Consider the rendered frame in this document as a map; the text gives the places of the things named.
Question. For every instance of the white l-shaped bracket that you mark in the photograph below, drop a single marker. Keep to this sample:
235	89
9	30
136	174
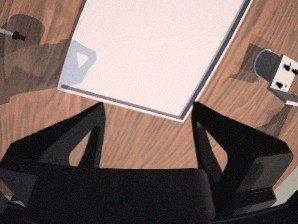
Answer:
286	78

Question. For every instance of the black screw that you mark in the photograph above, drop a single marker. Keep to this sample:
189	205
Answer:
287	67
280	85
16	36
295	71

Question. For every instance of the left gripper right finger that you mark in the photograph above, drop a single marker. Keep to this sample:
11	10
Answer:
255	160

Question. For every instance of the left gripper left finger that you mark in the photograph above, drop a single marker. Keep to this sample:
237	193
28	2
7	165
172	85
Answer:
54	144

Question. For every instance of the white shallow tray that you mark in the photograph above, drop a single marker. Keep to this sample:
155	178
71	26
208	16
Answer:
153	56

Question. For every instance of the blue electric screwdriver body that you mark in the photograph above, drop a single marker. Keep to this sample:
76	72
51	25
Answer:
4	31

